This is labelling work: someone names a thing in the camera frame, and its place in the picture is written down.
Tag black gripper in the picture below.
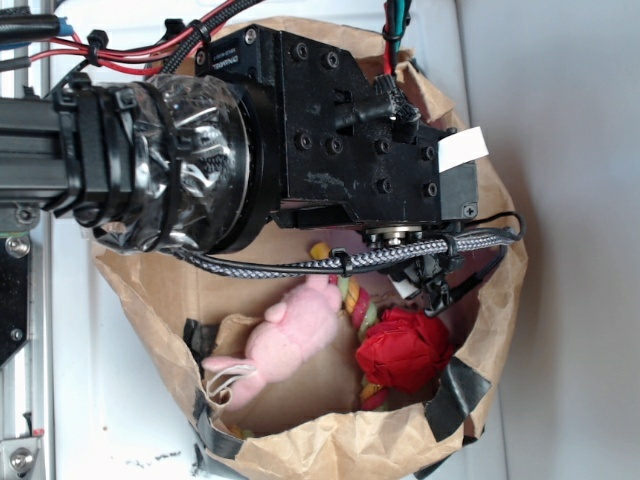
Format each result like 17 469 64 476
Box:
196 25 479 231

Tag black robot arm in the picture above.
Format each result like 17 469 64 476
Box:
1 25 479 254

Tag brown paper bag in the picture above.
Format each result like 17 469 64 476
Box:
92 16 530 480

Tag red crumpled paper ball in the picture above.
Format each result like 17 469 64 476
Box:
356 307 454 393

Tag pink plush bunny toy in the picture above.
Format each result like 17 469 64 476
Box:
202 275 342 411

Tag grey braided cable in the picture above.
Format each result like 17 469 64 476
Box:
175 211 528 318

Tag red and teal wires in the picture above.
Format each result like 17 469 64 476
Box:
380 0 415 76

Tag red wire bundle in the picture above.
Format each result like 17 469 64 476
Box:
0 0 266 76

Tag multicolour twisted rope toy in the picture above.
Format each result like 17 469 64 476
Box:
228 242 389 441

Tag black metal bracket plate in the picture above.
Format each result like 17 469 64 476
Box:
1 235 31 368

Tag aluminium frame rail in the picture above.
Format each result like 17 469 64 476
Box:
0 0 57 480

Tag silver corner bracket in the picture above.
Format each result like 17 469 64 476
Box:
1 437 46 480

